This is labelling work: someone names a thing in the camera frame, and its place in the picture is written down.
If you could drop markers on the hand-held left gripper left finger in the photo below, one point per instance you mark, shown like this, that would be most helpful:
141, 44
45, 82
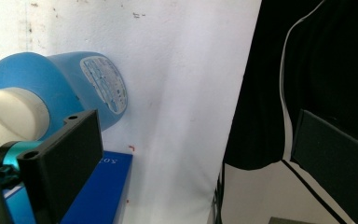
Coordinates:
62, 161

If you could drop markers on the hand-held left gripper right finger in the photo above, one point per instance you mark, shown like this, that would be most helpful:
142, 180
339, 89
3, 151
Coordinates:
338, 168

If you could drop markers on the dark blue box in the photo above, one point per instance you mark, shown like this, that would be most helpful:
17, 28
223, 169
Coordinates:
102, 189

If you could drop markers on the dark grey object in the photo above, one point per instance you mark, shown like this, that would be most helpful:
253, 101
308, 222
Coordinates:
289, 221

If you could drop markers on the blue bottle with white cap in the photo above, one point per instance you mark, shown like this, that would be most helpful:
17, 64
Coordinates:
43, 81

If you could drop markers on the black curtain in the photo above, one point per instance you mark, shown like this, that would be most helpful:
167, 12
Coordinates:
338, 56

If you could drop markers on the white tablecloth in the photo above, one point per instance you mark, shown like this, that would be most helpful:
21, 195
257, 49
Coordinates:
180, 93

